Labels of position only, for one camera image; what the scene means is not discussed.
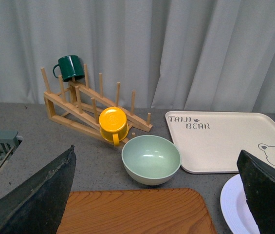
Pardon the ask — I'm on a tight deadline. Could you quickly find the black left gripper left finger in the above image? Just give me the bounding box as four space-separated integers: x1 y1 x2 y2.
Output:
0 146 76 234

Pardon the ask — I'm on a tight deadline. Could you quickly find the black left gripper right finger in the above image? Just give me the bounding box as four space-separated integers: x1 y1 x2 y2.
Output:
237 150 275 234

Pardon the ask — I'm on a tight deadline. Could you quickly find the white round plate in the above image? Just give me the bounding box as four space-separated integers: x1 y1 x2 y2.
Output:
220 175 259 234

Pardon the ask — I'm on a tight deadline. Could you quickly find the beige bear serving tray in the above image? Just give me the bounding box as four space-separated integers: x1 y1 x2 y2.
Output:
165 111 275 174

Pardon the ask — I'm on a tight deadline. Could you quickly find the wooden peg drying rack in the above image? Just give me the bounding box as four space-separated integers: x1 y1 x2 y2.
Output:
41 64 152 146

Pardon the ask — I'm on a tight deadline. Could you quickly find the wooden cutting board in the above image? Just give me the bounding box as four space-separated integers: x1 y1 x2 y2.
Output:
57 188 217 234

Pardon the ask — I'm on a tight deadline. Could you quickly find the yellow mug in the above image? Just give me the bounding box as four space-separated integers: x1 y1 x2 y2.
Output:
99 107 129 146

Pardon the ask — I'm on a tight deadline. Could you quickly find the light green bowl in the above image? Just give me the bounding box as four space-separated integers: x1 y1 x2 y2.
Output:
121 135 182 186

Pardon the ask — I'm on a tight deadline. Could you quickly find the dark green mug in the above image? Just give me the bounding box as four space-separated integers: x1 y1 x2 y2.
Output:
53 55 85 82

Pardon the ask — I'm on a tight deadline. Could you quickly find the grey curtain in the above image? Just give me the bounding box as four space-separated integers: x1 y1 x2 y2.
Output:
0 0 275 113

